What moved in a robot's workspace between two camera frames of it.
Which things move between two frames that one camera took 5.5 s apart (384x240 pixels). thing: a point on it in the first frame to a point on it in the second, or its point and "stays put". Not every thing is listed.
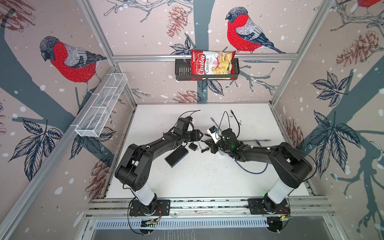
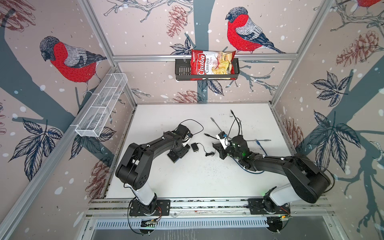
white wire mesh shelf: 93,121 stays put
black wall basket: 183,72 stays put
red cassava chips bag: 205,62 stays put
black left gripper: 196,136 to 183,152
